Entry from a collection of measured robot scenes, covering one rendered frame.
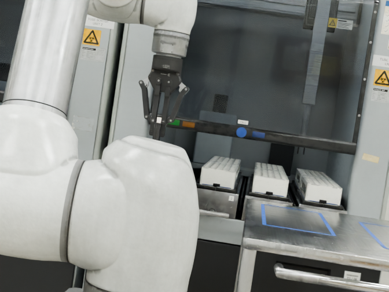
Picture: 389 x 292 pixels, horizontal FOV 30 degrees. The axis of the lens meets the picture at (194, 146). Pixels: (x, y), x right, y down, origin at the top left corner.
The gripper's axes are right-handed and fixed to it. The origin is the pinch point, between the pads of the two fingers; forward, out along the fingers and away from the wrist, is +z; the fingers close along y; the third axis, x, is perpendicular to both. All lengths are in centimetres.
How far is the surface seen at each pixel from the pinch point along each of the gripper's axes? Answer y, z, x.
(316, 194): 44, 11, 27
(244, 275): 26, 19, -54
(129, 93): -14.3, -9.7, 32.6
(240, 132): 20.0, -3.3, 28.9
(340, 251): 42, 12, -53
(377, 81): 56, -24, 33
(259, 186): 27.7, 11.0, 27.2
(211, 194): 14.7, 14.9, 23.5
